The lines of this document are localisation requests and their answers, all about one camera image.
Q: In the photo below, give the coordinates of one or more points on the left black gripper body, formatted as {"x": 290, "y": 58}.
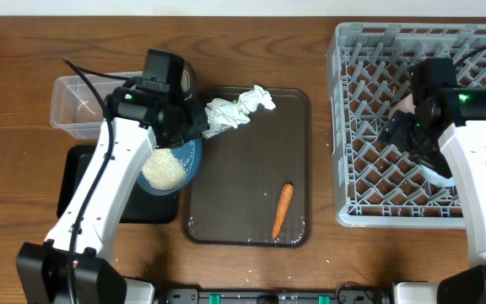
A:
{"x": 186, "y": 122}

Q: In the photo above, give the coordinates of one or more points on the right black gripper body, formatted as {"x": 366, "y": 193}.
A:
{"x": 405, "y": 129}

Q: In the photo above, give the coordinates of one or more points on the pink white cup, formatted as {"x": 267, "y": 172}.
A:
{"x": 405, "y": 105}

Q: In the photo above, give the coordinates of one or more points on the dark blue plate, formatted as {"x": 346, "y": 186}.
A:
{"x": 189, "y": 155}

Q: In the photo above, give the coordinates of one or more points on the light blue bowl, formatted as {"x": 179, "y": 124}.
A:
{"x": 434, "y": 178}

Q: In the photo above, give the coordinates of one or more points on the pile of white rice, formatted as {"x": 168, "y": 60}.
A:
{"x": 163, "y": 170}

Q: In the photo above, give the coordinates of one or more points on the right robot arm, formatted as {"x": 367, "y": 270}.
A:
{"x": 449, "y": 126}

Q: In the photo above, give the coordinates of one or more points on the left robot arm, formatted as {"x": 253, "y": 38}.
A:
{"x": 73, "y": 263}

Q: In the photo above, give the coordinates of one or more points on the grey dishwasher rack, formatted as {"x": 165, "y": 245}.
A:
{"x": 368, "y": 72}

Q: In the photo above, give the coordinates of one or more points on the crumpled foil wrapper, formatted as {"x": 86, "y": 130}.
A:
{"x": 223, "y": 115}

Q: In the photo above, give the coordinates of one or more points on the crumpled white paper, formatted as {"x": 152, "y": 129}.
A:
{"x": 250, "y": 100}

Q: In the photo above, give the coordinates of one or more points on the black plastic tray bin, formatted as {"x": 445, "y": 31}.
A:
{"x": 142, "y": 206}

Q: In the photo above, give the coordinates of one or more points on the clear plastic bin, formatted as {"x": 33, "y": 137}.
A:
{"x": 74, "y": 108}

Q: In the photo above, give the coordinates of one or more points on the brown serving tray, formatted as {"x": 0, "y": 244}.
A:
{"x": 234, "y": 195}

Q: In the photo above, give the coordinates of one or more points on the orange carrot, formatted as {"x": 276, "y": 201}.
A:
{"x": 284, "y": 200}

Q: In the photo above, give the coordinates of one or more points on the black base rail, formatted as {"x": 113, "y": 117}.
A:
{"x": 346, "y": 294}

